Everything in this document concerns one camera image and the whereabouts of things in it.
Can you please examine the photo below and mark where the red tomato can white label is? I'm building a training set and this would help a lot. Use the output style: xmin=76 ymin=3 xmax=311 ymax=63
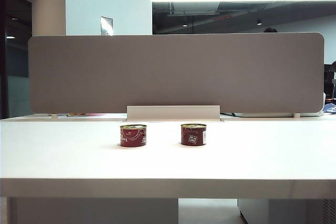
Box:
xmin=180 ymin=123 xmax=207 ymax=146

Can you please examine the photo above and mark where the red tomato can swirl print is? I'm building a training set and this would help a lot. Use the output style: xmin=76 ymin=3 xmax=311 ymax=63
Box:
xmin=120 ymin=124 xmax=148 ymax=147

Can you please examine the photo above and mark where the grey-brown desk divider panel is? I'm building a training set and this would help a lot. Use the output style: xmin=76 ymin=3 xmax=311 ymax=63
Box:
xmin=28 ymin=33 xmax=326 ymax=114

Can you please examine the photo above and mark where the person in dark clothing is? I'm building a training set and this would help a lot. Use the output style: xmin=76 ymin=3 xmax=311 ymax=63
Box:
xmin=324 ymin=60 xmax=336 ymax=99

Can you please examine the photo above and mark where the blue cloth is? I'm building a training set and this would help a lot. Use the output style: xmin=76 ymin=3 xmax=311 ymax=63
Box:
xmin=323 ymin=103 xmax=336 ymax=115

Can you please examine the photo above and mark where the framed wall poster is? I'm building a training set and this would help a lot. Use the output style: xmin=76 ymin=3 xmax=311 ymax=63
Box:
xmin=100 ymin=16 xmax=114 ymax=36

